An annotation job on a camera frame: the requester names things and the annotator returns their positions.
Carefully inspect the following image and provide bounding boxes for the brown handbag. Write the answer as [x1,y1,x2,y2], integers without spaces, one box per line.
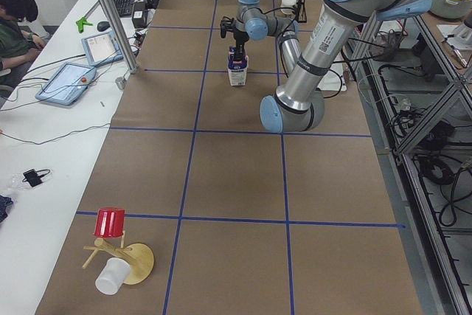
[370,30,404,62]

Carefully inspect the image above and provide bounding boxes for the person in green shirt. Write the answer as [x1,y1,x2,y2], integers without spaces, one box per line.
[1,0,46,88]

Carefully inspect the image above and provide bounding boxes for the steel pot with yellow item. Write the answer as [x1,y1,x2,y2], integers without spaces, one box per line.
[429,0,471,19]

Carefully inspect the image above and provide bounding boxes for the small black box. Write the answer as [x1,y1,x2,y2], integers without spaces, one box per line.
[131,1,155,29]

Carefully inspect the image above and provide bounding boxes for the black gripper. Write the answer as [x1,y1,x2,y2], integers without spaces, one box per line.
[233,29,248,61]

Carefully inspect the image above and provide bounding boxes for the teach pendant tablet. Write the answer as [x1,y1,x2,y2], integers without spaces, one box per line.
[35,63,97,106]
[81,31,123,66]

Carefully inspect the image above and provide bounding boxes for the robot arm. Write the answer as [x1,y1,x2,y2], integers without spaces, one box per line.
[232,0,432,134]

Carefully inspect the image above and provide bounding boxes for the white mug lower rack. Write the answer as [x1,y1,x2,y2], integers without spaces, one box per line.
[280,0,297,15]

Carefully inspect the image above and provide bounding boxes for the small black device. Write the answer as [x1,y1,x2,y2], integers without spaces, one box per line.
[22,169,51,187]

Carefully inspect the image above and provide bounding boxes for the far teach pendant tablet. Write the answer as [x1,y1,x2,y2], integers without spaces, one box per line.
[81,31,123,66]

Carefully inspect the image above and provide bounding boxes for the small metal cylinder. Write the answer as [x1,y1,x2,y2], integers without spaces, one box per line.
[115,77,126,90]

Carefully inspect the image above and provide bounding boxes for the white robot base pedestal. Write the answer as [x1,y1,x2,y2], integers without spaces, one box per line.
[318,54,347,94]

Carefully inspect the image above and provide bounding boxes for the near teach pendant tablet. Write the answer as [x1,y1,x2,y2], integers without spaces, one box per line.
[35,63,97,106]

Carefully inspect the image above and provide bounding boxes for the blue Pascual milk carton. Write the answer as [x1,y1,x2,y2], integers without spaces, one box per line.
[227,46,249,86]

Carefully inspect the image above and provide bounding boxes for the black wire mug rack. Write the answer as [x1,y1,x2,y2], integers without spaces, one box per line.
[294,0,308,24]

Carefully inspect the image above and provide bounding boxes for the red cup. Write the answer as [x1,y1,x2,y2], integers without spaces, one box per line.
[94,207,125,238]

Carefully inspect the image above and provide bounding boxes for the black computer mouse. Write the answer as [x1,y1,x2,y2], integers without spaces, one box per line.
[97,21,110,32]

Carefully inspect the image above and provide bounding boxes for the green plastic tool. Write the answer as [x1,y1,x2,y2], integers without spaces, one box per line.
[76,17,93,33]

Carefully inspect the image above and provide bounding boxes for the white cup on stand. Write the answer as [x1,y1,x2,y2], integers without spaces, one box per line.
[95,257,131,295]

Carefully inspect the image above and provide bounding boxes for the aluminium frame post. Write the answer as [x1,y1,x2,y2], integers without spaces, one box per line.
[98,0,138,74]

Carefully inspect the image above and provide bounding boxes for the wooden mug tree stand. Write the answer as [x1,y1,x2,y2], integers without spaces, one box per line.
[82,235,155,285]

